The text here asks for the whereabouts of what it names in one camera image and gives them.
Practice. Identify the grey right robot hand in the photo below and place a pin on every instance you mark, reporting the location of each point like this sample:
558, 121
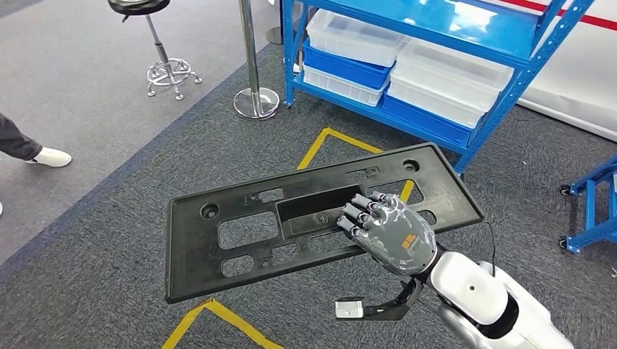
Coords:
395, 236

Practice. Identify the black plastic plate part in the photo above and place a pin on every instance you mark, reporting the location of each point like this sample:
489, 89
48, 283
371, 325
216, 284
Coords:
193, 260

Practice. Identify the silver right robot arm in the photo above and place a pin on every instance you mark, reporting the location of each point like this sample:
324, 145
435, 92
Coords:
472, 289

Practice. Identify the blue wheeled shelf rack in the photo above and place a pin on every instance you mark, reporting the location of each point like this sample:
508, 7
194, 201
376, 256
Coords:
592, 212

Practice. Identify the blue metal shelf rack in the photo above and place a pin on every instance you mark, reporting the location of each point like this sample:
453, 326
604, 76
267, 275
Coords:
434, 19

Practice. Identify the yellow floor tape square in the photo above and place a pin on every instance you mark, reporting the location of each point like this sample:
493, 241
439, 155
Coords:
313, 149

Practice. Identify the white plastic bin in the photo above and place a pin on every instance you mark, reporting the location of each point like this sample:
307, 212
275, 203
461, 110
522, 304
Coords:
434, 108
337, 86
352, 38
453, 72

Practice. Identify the white car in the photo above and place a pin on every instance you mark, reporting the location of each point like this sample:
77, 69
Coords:
578, 77

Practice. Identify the black round stool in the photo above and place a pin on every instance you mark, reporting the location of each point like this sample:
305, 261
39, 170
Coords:
166, 72

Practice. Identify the long red barrier belt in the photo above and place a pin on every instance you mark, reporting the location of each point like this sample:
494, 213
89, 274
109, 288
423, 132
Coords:
578, 18

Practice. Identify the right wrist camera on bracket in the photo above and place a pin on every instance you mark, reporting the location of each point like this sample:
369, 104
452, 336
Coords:
348, 309

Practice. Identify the chrome stanchion post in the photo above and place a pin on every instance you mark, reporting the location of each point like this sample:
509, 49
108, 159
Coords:
250, 58

